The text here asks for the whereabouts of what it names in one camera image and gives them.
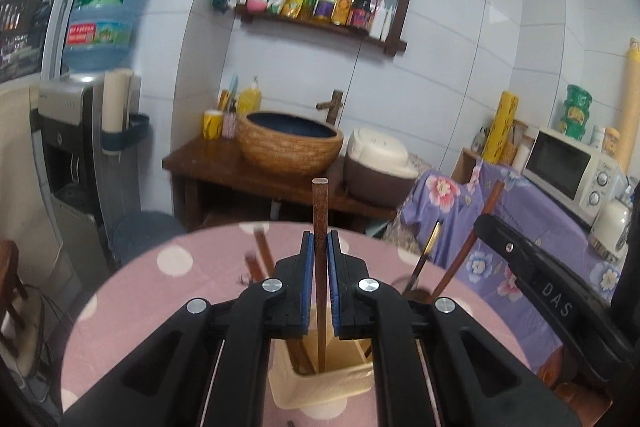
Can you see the white jar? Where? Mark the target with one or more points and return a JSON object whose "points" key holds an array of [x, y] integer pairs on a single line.
{"points": [[521, 157]]}

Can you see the white kettle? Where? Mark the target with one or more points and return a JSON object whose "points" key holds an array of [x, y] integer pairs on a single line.
{"points": [[612, 222]]}

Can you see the dark wooden utensil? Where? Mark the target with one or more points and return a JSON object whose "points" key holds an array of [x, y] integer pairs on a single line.
{"points": [[252, 269]]}

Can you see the white microwave oven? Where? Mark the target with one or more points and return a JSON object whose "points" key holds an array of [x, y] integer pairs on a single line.
{"points": [[555, 167]]}

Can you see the yellow cup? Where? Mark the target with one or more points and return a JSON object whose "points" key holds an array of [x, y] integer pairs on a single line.
{"points": [[212, 126]]}

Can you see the cream paper cup tube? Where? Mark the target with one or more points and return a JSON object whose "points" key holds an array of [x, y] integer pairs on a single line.
{"points": [[116, 97]]}

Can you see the pink polka dot tablecloth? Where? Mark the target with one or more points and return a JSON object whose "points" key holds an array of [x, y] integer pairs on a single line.
{"points": [[150, 297]]}

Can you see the wooden stool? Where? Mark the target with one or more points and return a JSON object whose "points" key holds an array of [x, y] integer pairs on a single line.
{"points": [[10, 267]]}

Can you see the white brown rice cooker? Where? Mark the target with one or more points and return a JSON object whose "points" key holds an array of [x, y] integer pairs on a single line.
{"points": [[380, 157]]}

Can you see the blue water bottle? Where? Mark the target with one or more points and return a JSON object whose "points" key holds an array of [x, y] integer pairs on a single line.
{"points": [[105, 7]]}

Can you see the blue toothbrush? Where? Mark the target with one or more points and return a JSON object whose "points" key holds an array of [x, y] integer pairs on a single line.
{"points": [[233, 87]]}

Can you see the black chopstick with gold end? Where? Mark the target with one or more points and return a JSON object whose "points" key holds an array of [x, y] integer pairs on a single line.
{"points": [[431, 249]]}

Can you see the beige perforated utensil holder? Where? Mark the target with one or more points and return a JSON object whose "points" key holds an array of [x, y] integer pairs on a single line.
{"points": [[320, 387]]}

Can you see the yellow patterned roll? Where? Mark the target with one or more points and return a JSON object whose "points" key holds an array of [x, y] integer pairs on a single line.
{"points": [[500, 127]]}

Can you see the bamboo faucet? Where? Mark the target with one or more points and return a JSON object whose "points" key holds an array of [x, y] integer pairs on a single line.
{"points": [[336, 107]]}

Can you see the grey water dispenser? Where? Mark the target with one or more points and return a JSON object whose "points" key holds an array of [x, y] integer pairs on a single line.
{"points": [[65, 157]]}

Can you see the yellow soap pump bottle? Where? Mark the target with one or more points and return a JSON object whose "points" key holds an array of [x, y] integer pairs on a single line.
{"points": [[250, 99]]}

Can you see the teal cup holder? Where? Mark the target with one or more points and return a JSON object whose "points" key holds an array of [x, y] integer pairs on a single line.
{"points": [[130, 132]]}

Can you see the grey blue trash bin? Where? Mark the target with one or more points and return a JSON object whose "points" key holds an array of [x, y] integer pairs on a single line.
{"points": [[147, 234]]}

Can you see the green stacked containers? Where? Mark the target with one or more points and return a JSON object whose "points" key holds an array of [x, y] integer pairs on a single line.
{"points": [[575, 112]]}

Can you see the white squeeze bottle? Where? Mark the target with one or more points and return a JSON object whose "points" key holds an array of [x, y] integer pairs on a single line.
{"points": [[381, 19]]}

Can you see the purple floral cloth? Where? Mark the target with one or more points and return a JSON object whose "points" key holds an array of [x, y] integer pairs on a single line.
{"points": [[540, 217]]}

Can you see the pink patterned cup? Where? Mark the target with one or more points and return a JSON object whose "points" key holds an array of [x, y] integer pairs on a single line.
{"points": [[230, 126]]}

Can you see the yellow canister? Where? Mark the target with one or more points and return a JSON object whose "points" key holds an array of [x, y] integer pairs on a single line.
{"points": [[611, 142]]}

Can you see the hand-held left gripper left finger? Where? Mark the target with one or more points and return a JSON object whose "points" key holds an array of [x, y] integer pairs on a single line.
{"points": [[309, 277]]}

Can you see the dark soy sauce bottle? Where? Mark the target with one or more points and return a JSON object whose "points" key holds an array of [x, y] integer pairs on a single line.
{"points": [[362, 7]]}

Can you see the dark wooden washstand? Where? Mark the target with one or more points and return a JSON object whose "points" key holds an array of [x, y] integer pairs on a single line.
{"points": [[215, 164]]}

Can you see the woven brown wash basin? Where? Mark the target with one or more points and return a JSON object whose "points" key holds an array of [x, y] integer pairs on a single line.
{"points": [[285, 152]]}

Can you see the purple label bottle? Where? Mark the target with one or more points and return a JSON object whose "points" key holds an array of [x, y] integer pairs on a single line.
{"points": [[326, 4]]}

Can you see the thin reddish brown chopstick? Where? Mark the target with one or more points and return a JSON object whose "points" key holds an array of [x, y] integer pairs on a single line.
{"points": [[480, 224]]}

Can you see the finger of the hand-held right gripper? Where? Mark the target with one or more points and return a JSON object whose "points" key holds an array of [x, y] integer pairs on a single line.
{"points": [[500, 242]]}

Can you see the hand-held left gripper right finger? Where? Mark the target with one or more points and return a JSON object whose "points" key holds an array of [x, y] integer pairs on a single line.
{"points": [[334, 282]]}

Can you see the amber bottle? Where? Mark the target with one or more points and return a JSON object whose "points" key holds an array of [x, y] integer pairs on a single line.
{"points": [[344, 7]]}

